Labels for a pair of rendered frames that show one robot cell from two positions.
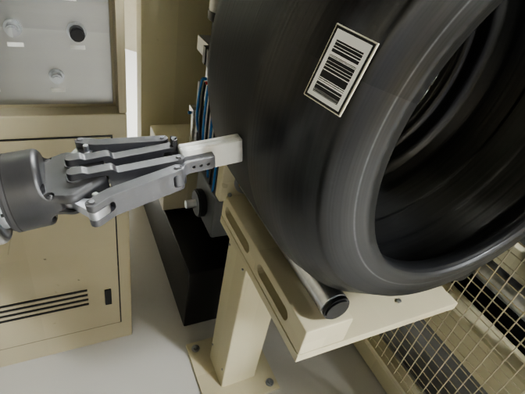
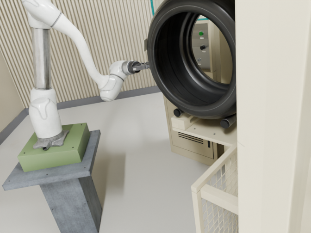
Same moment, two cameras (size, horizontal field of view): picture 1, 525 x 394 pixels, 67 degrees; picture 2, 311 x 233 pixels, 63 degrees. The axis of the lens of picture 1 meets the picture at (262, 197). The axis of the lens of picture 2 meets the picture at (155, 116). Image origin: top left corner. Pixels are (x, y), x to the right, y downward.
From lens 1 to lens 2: 1.31 m
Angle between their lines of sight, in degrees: 67
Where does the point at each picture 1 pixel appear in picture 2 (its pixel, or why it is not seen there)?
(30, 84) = not seen: hidden behind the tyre
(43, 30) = (196, 47)
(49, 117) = not seen: hidden behind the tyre
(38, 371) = (186, 161)
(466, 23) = (154, 35)
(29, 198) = (130, 66)
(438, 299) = (228, 140)
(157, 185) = (142, 66)
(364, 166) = (151, 62)
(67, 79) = (201, 61)
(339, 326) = (180, 121)
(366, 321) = (197, 131)
